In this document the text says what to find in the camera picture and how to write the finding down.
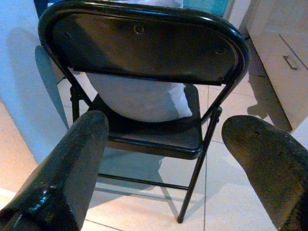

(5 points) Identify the white pillow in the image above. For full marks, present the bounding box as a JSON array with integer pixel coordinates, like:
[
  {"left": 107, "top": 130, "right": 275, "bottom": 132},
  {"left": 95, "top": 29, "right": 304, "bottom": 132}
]
[{"left": 47, "top": 0, "right": 193, "bottom": 124}]

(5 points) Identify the silver cabinet handle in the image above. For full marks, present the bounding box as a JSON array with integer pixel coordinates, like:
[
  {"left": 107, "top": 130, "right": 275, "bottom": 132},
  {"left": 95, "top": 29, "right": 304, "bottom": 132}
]
[{"left": 282, "top": 55, "right": 298, "bottom": 71}]

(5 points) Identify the teal panel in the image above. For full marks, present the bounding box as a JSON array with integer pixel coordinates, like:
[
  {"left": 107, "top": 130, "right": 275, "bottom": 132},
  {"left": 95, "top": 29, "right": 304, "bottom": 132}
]
[{"left": 184, "top": 0, "right": 228, "bottom": 17}]

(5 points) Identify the black metal folding chair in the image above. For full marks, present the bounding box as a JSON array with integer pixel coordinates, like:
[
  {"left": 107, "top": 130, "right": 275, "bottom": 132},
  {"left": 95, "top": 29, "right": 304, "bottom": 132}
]
[{"left": 38, "top": 0, "right": 251, "bottom": 224}]

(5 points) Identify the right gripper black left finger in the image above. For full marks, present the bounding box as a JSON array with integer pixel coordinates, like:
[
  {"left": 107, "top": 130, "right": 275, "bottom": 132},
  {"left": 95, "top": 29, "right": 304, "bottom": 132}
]
[{"left": 0, "top": 110, "right": 110, "bottom": 231}]

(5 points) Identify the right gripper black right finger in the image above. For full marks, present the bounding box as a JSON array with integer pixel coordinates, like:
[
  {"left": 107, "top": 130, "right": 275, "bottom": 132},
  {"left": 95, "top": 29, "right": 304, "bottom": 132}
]
[{"left": 221, "top": 115, "right": 308, "bottom": 231}]

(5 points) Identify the white cabinet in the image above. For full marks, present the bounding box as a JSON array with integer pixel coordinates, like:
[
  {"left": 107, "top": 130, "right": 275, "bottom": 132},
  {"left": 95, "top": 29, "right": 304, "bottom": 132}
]
[{"left": 245, "top": 0, "right": 308, "bottom": 133}]

